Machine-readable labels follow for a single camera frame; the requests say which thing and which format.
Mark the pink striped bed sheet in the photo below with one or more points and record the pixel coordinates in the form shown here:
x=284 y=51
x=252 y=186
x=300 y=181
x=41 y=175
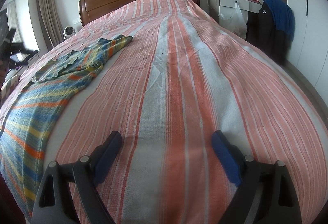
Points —
x=182 y=78

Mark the multicolour striped knit sweater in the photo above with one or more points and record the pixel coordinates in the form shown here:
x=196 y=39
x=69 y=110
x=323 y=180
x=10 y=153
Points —
x=32 y=117

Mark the white desk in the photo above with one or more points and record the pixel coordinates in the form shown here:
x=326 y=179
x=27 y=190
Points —
x=249 y=8

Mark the black chair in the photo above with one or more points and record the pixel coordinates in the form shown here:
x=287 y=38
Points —
x=262 y=33

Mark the small white fan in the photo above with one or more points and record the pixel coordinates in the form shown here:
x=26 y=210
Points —
x=69 y=32

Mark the beige curtain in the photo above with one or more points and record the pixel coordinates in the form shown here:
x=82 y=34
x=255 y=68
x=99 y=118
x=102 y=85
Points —
x=51 y=21

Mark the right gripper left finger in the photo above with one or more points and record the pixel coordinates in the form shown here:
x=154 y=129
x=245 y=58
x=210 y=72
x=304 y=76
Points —
x=54 y=202

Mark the blue garment on chair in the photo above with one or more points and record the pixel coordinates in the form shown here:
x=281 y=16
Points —
x=283 y=16

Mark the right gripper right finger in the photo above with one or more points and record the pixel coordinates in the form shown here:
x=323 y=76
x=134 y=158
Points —
x=265 y=192

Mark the white plastic bag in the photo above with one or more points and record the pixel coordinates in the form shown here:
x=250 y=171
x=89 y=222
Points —
x=234 y=21

